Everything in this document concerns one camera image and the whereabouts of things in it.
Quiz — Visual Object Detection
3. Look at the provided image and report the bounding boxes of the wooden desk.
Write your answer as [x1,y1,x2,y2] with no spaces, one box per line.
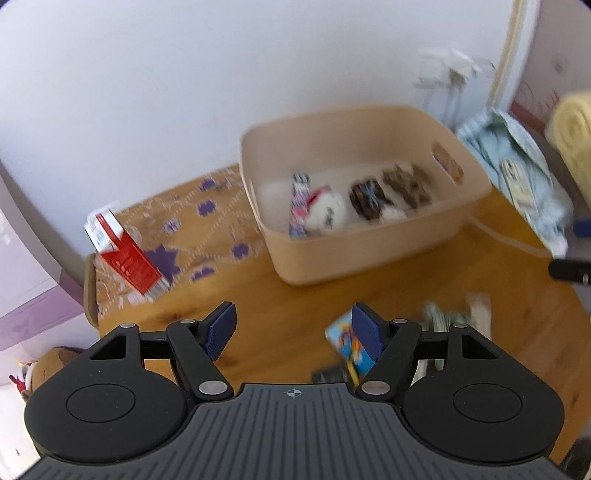
[85,165,591,464]

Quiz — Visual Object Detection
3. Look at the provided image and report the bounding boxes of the purple white cabinet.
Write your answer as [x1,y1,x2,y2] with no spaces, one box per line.
[0,205,86,354]

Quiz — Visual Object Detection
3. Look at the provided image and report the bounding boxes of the red and white carton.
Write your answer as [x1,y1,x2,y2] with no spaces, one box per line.
[84,208,170,303]

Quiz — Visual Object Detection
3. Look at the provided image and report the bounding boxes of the yellow rolled towel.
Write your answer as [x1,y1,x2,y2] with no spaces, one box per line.
[545,90,591,163]

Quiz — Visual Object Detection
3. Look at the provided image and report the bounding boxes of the beige plastic storage bin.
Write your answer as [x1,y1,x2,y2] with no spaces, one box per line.
[239,105,493,286]

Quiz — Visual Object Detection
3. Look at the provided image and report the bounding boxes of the light blue cloth bag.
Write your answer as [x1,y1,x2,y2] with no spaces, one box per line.
[455,107,573,258]

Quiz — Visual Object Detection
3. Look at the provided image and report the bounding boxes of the colourful blue snack packet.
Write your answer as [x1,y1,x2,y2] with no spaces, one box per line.
[325,312,376,387]

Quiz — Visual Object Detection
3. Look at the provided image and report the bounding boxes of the dark brown snack packet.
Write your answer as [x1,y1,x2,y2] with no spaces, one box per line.
[348,180,394,221]

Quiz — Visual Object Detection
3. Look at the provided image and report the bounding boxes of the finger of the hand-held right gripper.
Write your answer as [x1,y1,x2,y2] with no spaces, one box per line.
[549,257,591,286]

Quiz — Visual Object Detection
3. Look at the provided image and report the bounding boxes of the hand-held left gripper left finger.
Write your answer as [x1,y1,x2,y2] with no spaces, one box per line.
[88,302,238,401]

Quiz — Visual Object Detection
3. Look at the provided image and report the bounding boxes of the white artificial flower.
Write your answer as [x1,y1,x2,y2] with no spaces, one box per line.
[413,46,497,125]

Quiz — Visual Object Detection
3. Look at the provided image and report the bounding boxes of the red white small toy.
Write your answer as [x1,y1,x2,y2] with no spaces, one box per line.
[9,361,37,394]

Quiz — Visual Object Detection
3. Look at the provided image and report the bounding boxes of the brown purple-flowered table mat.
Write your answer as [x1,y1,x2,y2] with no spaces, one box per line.
[92,165,269,319]

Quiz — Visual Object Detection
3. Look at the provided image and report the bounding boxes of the blue pink striped packet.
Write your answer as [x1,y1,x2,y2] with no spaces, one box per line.
[288,172,311,239]

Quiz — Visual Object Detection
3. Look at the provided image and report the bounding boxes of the white red snack packet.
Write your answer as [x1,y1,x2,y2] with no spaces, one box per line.
[307,185,348,232]

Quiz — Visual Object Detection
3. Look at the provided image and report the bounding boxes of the white green crumpled packet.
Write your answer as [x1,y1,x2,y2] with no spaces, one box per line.
[422,293,492,374]

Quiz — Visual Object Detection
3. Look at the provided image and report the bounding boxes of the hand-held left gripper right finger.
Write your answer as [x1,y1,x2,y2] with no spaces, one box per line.
[352,303,502,400]

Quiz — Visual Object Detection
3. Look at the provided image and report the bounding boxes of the olive brown snack packet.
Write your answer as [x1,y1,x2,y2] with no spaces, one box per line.
[381,164,434,209]

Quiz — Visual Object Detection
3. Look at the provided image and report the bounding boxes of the brown stuffed toy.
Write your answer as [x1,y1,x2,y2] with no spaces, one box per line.
[21,346,84,402]

